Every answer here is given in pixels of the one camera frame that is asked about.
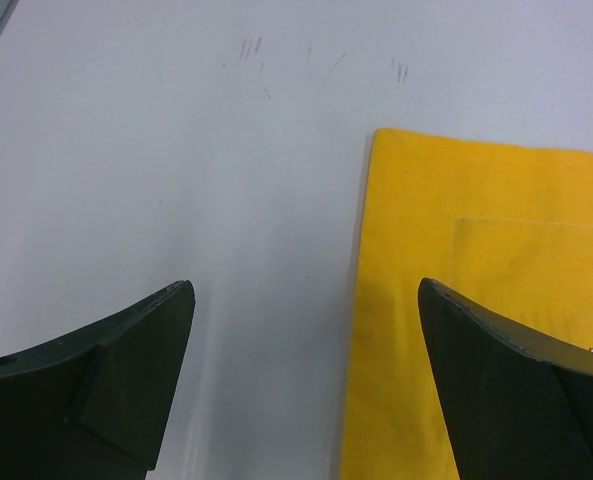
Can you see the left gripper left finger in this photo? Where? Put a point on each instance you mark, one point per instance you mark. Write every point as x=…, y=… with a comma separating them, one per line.
x=95, y=403

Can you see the yellow pikachu placemat cloth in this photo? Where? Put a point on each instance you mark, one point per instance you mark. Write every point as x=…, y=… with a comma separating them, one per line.
x=509, y=227

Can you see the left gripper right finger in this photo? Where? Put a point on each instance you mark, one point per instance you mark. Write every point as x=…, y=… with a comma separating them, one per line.
x=517, y=403

